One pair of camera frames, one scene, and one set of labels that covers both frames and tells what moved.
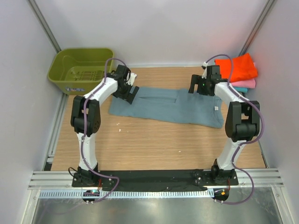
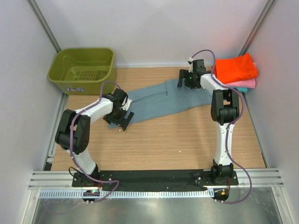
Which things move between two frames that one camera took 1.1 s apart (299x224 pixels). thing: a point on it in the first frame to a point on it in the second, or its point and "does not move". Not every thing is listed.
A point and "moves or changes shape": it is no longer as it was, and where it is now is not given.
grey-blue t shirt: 171,105 moves or changes shape
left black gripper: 124,96 to 109,118
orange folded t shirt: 243,68 does not move
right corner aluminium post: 264,13 does not move
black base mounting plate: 153,181 does not move
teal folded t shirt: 242,89 does not move
